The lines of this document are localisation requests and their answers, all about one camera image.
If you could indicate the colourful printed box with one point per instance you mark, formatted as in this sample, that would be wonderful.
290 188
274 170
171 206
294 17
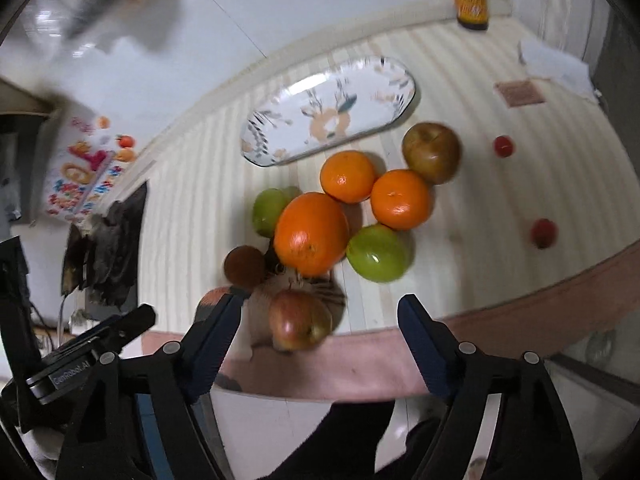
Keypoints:
89 157

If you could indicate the white paper tissue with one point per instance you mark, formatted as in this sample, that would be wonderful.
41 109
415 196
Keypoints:
546 63

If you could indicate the floral white oval plate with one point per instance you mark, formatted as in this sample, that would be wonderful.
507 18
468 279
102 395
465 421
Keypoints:
327 109

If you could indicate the striped table mat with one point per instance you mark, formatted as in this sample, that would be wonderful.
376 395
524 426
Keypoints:
474 264

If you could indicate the black crumpled cloth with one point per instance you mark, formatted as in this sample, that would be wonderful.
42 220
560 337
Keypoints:
104 259

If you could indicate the orange tangerine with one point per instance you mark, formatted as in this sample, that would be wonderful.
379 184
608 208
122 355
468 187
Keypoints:
401 200
348 176

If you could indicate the green apple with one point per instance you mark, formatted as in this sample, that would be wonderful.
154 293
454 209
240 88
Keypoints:
268 207
378 254

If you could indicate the clear plastic bag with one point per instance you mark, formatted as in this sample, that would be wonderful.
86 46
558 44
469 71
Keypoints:
74 27

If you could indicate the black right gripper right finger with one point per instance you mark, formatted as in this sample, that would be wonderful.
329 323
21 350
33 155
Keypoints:
532 438

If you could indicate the red yellow apple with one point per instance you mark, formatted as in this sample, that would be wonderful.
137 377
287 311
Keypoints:
298 320

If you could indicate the large orange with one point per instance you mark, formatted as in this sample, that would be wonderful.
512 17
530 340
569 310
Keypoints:
312 234

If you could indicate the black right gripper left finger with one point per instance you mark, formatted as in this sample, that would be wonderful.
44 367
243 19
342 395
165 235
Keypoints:
135 418

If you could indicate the brown bruised apple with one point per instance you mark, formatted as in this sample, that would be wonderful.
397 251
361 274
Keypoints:
433 150

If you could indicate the small red tomato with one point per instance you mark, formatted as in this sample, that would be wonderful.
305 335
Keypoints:
543 233
504 146

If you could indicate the dark brown round fruit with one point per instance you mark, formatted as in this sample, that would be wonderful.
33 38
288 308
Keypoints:
244 267

